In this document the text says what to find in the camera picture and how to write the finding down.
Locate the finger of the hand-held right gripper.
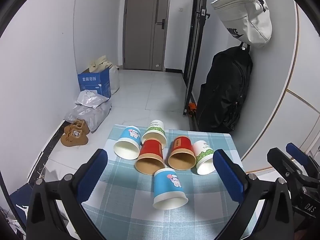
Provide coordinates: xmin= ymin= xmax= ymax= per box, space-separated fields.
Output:
xmin=286 ymin=142 xmax=320 ymax=178
xmin=267 ymin=148 xmax=310 ymax=193

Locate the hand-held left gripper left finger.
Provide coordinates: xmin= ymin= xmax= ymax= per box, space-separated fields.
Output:
xmin=26 ymin=149 xmax=108 ymax=240

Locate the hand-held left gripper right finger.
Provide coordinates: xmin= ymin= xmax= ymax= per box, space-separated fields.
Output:
xmin=212 ymin=149 xmax=294 ymax=240

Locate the blue rabbit print paper cup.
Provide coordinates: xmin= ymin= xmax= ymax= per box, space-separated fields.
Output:
xmin=114 ymin=126 xmax=141 ymax=160
xmin=152 ymin=168 xmax=189 ymax=210

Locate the white shoulder bag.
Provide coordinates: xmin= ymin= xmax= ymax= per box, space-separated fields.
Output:
xmin=211 ymin=0 xmax=273 ymax=49

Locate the white green print paper cup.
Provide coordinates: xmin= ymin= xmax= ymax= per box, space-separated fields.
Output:
xmin=141 ymin=120 xmax=167 ymax=146
xmin=192 ymin=140 xmax=217 ymax=176

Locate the red paper cup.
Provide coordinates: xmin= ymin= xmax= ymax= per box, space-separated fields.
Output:
xmin=135 ymin=139 xmax=166 ymax=176
xmin=167 ymin=136 xmax=197 ymax=171

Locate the brown shoe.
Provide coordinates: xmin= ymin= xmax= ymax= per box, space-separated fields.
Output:
xmin=64 ymin=119 xmax=91 ymax=136
xmin=61 ymin=129 xmax=89 ymax=147

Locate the blue checked tablecloth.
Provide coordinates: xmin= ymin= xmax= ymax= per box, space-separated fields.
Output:
xmin=82 ymin=124 xmax=258 ymax=240

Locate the grey plastic parcel bag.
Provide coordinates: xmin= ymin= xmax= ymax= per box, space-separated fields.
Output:
xmin=64 ymin=102 xmax=112 ymax=133
xmin=75 ymin=89 xmax=111 ymax=109

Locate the blue bag white figure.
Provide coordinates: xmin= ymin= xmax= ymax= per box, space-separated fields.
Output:
xmin=9 ymin=184 xmax=34 ymax=222

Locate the black backpack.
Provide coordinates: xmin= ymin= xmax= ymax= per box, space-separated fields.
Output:
xmin=196 ymin=45 xmax=254 ymax=133

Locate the blue cardboard box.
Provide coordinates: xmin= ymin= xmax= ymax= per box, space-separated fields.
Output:
xmin=78 ymin=68 xmax=112 ymax=99

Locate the white sack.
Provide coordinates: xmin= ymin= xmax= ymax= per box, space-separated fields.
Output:
xmin=109 ymin=65 xmax=121 ymax=95

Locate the beige cloth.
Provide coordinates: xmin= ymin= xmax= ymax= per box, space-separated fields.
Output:
xmin=89 ymin=55 xmax=113 ymax=73

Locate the grey brown door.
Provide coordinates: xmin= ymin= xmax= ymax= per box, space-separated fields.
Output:
xmin=124 ymin=0 xmax=172 ymax=71

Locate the black metal door frame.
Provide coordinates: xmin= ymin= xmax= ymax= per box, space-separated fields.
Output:
xmin=184 ymin=0 xmax=209 ymax=116

